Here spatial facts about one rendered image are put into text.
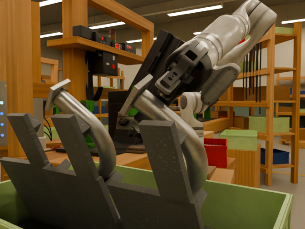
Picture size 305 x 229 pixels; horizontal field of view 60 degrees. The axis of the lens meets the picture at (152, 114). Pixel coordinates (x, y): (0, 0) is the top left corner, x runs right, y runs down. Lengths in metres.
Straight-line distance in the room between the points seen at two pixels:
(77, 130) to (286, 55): 10.28
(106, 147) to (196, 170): 0.16
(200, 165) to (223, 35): 0.29
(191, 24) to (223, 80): 11.04
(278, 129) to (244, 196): 3.60
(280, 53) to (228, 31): 10.03
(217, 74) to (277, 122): 3.78
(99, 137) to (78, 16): 1.47
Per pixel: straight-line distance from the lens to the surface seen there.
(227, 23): 0.58
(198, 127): 1.10
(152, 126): 0.31
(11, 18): 1.57
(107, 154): 0.46
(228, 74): 0.46
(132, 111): 1.74
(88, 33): 1.79
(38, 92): 1.68
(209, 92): 0.48
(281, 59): 10.55
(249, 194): 0.67
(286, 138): 8.18
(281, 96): 4.26
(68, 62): 1.78
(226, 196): 0.69
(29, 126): 0.55
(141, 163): 1.25
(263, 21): 0.88
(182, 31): 11.57
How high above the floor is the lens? 1.15
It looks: 2 degrees down
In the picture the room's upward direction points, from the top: straight up
